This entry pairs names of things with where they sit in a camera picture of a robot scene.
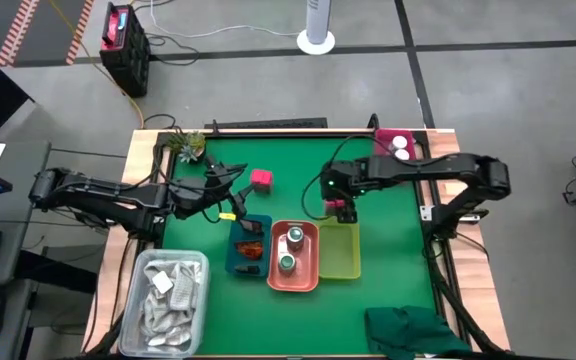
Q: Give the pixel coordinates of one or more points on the lime green plastic bin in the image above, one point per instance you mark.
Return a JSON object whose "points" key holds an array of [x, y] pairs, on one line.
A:
{"points": [[338, 250]]}

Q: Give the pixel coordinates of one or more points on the black power strip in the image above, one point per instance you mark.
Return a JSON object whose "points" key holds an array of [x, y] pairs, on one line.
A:
{"points": [[268, 123]]}

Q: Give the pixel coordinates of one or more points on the grey desk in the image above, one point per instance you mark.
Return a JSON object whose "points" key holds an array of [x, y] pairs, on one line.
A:
{"points": [[23, 200]]}

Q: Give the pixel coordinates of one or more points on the orange spice packet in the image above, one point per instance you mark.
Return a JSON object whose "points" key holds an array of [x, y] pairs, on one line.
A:
{"points": [[250, 249]]}

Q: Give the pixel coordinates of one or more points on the white square tag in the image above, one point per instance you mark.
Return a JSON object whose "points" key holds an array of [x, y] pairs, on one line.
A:
{"points": [[163, 283]]}

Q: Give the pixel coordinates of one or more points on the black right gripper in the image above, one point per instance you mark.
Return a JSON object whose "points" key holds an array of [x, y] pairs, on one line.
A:
{"points": [[340, 177]]}

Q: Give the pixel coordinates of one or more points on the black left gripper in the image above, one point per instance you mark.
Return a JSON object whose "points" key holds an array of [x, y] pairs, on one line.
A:
{"points": [[215, 187]]}

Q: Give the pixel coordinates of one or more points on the orange plastic bin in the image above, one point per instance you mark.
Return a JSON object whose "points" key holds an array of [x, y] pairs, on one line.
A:
{"points": [[303, 280]]}

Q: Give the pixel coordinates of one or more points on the clear plastic tub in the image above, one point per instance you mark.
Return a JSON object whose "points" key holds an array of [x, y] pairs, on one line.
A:
{"points": [[130, 345]]}

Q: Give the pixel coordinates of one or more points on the blue plastic bin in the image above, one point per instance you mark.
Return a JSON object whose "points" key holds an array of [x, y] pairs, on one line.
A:
{"points": [[233, 250]]}

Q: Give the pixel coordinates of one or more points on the small succulent plant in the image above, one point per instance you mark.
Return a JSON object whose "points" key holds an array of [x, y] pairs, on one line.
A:
{"points": [[188, 145]]}

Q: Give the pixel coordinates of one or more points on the pink cube block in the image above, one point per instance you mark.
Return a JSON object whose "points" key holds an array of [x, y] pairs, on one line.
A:
{"points": [[261, 179]]}

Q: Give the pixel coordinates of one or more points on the green table mat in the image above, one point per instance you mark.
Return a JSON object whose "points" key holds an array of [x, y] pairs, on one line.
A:
{"points": [[318, 325]]}

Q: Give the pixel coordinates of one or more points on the white tower fan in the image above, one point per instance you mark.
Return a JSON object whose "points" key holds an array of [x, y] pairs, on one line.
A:
{"points": [[316, 20]]}

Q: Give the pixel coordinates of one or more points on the black and red power box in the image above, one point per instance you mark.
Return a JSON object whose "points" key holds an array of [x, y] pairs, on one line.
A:
{"points": [[128, 55]]}

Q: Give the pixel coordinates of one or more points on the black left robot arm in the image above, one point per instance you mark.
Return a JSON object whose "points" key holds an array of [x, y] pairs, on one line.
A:
{"points": [[118, 197]]}

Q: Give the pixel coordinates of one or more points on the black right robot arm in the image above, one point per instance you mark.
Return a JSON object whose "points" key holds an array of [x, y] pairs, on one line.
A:
{"points": [[433, 165]]}

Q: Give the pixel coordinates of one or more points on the green lid glass spice jar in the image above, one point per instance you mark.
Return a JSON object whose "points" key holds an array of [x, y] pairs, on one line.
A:
{"points": [[286, 262], [295, 235]]}

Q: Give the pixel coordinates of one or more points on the dark green cloth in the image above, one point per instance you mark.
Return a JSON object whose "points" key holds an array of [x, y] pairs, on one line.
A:
{"points": [[408, 330]]}

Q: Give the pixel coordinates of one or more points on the grey cloth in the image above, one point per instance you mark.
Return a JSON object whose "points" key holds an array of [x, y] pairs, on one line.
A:
{"points": [[168, 315]]}

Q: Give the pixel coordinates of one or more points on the pink plastic bin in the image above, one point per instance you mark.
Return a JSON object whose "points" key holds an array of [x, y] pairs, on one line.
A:
{"points": [[383, 137]]}

